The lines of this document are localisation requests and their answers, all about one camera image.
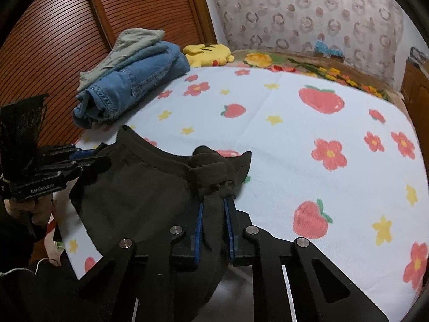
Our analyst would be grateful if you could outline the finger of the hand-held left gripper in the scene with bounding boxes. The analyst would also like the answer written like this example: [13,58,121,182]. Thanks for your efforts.
[40,157,112,183]
[42,144,108,162]

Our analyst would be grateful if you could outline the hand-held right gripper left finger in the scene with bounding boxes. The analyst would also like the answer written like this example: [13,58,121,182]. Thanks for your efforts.
[79,204,205,322]

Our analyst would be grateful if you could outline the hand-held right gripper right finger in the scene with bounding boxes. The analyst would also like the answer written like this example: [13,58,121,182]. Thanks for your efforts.
[224,196,391,322]

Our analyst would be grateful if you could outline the black pants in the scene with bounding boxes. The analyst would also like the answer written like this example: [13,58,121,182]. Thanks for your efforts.
[69,125,253,312]

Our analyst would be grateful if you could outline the person's left forearm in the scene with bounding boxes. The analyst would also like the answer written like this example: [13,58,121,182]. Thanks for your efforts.
[0,208,47,242]

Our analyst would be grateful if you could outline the folded grey-green pants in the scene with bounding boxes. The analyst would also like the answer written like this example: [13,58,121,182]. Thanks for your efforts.
[77,28,166,91]

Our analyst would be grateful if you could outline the person's left hand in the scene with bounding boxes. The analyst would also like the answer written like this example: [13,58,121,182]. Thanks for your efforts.
[7,195,54,217]

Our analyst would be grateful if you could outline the red and white printed cloth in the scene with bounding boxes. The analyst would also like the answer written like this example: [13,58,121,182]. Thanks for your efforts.
[43,215,66,252]

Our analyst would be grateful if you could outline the folded blue jeans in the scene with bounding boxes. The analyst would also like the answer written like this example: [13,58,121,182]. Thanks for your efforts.
[73,41,191,130]

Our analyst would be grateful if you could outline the wooden louvered wardrobe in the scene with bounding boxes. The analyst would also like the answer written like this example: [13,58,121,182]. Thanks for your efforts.
[0,0,218,148]

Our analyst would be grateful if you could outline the white flower print bed sheet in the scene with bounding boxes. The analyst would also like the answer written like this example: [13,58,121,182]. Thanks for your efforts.
[57,66,429,322]

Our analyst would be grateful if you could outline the yellow plush toy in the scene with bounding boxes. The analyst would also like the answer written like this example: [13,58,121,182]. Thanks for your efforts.
[183,43,235,68]

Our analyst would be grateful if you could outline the blue object by curtain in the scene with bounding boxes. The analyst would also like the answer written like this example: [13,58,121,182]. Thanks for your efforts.
[315,40,344,61]

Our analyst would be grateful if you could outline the wooden cabinet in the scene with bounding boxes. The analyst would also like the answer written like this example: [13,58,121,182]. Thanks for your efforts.
[400,58,429,135]

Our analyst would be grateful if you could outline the circle print curtain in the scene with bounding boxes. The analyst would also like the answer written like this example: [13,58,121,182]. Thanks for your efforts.
[204,0,404,84]

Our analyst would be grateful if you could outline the white cable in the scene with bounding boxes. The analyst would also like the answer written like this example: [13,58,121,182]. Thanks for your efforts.
[0,258,58,277]

